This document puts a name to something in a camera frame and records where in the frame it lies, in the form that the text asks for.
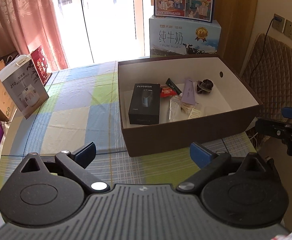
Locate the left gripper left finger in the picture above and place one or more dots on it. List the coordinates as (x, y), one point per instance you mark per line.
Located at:
(73, 165)

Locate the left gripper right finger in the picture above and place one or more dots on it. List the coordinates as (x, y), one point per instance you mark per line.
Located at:
(211, 166)

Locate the cotton swab bag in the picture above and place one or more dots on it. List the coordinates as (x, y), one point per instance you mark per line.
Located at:
(178, 111)

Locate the dark brown cloth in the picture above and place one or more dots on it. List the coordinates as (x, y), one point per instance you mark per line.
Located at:
(204, 87)

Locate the red snack packet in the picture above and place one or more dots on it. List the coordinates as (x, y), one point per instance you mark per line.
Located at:
(166, 91)

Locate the black Flyco product box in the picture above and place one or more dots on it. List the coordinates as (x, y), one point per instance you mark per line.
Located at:
(145, 104)

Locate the green Mentholatum tube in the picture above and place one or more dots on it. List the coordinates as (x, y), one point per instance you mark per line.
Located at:
(174, 87)

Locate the clear plastic cup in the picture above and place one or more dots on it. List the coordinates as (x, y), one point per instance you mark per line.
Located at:
(207, 111)

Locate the quilted brown chair cover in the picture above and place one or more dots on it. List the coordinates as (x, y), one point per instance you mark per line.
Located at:
(269, 73)

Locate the brown cardboard storage box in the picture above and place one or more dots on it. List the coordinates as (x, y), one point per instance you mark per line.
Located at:
(212, 102)

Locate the white humidifier box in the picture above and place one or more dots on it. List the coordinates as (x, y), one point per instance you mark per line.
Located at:
(22, 83)

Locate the red gift bag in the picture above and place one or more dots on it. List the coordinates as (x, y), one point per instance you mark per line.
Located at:
(41, 64)

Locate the blue pure milk carton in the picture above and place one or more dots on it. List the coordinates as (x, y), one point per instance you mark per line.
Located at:
(176, 36)

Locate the pink curtain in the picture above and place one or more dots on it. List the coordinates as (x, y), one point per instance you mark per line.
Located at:
(26, 25)

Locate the wall socket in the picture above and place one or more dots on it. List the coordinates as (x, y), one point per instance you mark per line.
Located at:
(282, 25)

